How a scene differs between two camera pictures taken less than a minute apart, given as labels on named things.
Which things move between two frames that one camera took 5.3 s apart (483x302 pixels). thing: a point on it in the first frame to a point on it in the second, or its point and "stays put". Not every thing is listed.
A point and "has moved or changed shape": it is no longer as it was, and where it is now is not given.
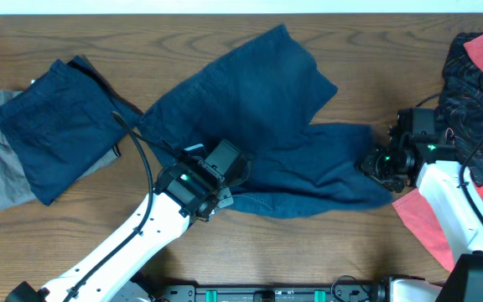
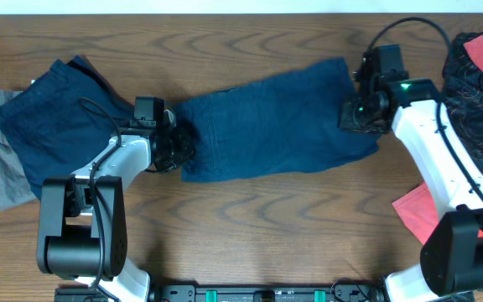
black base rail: [272, 293] stays put
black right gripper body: [383, 167] to [356, 117]
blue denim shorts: [261, 96] has moved or changed shape
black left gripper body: [220, 198] to [174, 152]
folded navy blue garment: [63, 124] stays put
